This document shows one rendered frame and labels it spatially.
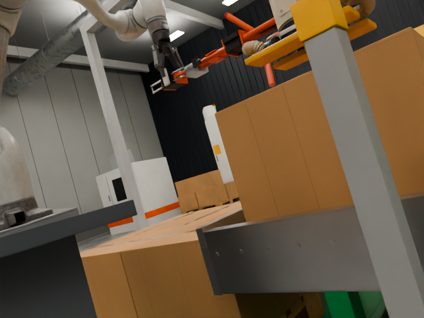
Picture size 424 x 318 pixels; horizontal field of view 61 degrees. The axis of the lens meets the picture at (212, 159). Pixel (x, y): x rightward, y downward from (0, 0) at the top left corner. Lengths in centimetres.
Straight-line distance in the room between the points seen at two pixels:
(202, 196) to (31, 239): 789
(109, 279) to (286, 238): 111
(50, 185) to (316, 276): 1151
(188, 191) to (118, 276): 721
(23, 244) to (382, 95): 87
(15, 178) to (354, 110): 81
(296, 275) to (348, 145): 44
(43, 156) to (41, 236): 1151
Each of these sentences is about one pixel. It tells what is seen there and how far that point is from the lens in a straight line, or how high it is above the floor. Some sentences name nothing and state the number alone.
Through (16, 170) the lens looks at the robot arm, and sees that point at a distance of 104.
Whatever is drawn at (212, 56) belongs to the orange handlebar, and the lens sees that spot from 140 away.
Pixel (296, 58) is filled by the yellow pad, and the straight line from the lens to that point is 131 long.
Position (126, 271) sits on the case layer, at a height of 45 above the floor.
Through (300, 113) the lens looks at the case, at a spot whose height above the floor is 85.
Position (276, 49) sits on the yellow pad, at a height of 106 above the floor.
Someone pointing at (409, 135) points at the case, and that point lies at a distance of 96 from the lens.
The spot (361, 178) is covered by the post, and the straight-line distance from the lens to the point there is 65.
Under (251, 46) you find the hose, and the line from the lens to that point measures 121.
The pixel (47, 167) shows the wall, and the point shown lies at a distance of 1229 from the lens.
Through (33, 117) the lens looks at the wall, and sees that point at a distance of 1262.
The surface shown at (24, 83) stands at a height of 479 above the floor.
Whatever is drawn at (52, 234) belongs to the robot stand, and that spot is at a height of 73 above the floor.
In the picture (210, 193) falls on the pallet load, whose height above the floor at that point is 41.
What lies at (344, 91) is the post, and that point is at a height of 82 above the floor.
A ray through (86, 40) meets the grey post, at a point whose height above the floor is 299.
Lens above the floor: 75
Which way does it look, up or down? 3 degrees up
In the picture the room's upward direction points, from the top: 16 degrees counter-clockwise
